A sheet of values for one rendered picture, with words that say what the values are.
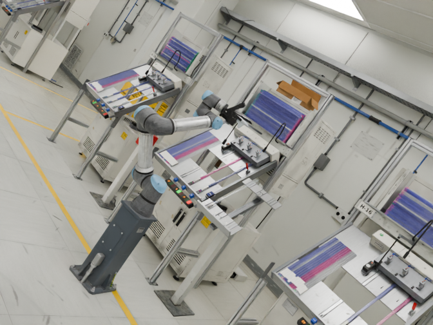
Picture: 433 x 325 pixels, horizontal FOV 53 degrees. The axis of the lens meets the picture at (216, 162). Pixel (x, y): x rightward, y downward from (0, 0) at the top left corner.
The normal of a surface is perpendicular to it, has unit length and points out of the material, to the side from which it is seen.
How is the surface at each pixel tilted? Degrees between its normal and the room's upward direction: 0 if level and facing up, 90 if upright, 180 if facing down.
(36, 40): 90
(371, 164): 90
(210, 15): 90
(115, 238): 90
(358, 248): 45
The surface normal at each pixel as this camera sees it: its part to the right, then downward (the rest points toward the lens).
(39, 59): 0.58, 0.51
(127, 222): -0.43, -0.16
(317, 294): 0.00, -0.78
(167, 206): -0.59, -0.29
